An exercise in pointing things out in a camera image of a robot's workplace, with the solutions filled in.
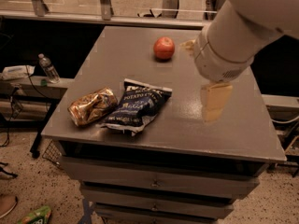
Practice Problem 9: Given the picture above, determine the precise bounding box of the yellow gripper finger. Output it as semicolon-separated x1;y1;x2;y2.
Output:
180;39;195;50
200;82;233;122

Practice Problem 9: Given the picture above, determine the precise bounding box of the blue chip bag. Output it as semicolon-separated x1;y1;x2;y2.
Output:
97;78;172;136

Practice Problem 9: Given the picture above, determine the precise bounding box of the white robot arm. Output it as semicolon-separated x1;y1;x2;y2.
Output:
181;0;299;122

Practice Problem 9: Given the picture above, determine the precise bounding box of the crushed orange can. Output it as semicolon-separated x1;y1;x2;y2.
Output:
67;87;118;126

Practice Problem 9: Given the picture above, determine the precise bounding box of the green snack bag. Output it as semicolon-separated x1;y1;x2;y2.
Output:
17;205;51;224

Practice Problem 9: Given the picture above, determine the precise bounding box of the red apple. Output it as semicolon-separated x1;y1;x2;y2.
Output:
153;36;175;60

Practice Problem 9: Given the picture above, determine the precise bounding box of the grey drawer cabinet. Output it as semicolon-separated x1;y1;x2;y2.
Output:
43;26;285;224

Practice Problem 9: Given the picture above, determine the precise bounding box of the clear plastic water bottle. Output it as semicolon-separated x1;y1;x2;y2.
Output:
38;53;60;83

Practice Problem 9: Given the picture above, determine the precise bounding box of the low grey side bench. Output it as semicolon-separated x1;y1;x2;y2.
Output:
0;76;73;159

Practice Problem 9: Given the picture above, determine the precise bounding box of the white tissue pack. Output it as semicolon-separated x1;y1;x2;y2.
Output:
1;65;35;80

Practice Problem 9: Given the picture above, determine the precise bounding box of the brown shoe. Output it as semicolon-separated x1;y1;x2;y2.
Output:
0;195;18;218

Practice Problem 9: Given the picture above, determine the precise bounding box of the wire mesh basket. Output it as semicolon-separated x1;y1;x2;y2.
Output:
42;141;62;166

